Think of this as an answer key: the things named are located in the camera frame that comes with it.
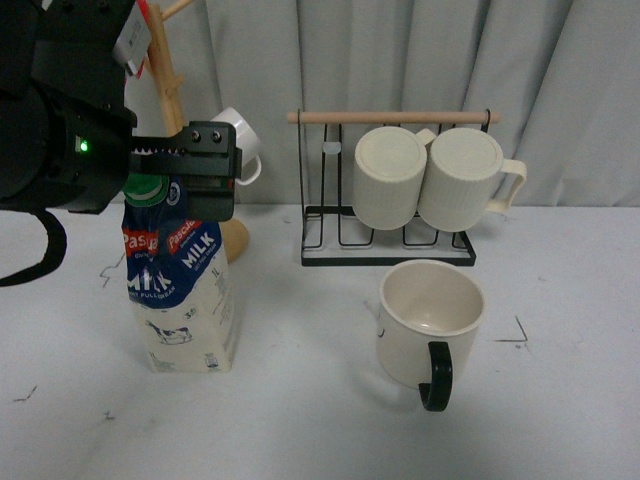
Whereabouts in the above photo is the black cable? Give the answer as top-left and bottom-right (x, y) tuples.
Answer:
(0, 208), (68, 288)

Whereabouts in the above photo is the grey curtain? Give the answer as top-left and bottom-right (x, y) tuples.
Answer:
(165, 1), (639, 207)

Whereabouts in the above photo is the wooden mug tree stand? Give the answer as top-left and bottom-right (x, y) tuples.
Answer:
(144, 0), (249, 263)

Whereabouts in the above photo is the cream ribbed mug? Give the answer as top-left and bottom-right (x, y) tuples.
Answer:
(352, 126), (436, 231)
(417, 128), (527, 232)

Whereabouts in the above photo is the grey camera box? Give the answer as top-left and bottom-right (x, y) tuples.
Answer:
(112, 1), (151, 78)

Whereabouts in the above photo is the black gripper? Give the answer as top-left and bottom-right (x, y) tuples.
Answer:
(1, 1), (242, 222)

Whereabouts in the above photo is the cream mug with black handle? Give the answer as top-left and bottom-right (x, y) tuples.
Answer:
(376, 260), (487, 412)

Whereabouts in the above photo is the cream ribbed mug right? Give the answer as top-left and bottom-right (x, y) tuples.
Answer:
(417, 128), (527, 232)

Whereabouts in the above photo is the white mug on tree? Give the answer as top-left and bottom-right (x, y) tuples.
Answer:
(213, 107), (262, 186)

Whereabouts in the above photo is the cream ribbed mug left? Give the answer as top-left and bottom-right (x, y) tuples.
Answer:
(352, 126), (436, 231)

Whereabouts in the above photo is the black wire mug rack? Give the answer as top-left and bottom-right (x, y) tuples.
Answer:
(287, 108), (503, 267)

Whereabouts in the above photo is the Pascual milk carton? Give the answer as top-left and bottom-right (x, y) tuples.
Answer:
(121, 174), (236, 373)

